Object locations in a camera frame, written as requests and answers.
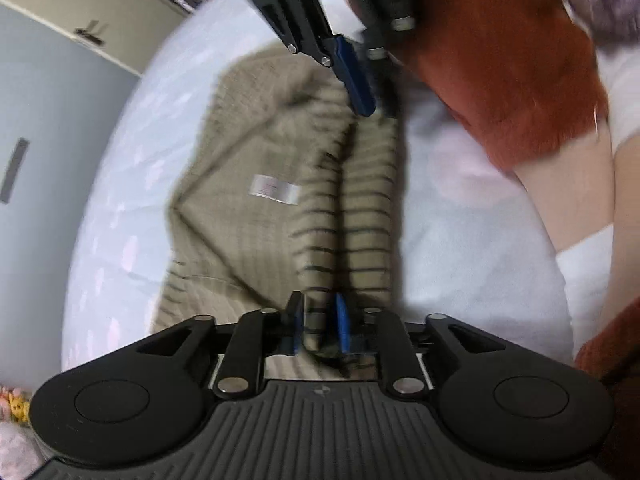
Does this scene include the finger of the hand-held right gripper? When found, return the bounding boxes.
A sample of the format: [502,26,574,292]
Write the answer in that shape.
[340,0,417,117]
[260,0,377,117]

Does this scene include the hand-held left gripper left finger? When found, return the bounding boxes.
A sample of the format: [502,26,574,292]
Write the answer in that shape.
[135,291,306,401]

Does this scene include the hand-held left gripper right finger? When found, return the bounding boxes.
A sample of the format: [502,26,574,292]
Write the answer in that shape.
[334,292,506,400]

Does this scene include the tan striped pants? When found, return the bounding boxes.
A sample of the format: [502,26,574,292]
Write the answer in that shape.
[150,42,406,378]

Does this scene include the person in rust top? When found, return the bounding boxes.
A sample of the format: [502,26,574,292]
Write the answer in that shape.
[390,0,640,480]

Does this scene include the person's bare leg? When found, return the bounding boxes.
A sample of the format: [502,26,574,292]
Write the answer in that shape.
[512,105,618,256]
[595,130,640,341]

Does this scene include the black door handle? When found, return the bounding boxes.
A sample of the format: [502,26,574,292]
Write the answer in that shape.
[74,20,108,46]

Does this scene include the grey wall outlet strip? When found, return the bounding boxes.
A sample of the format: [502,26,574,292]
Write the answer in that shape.
[0,137,31,205]

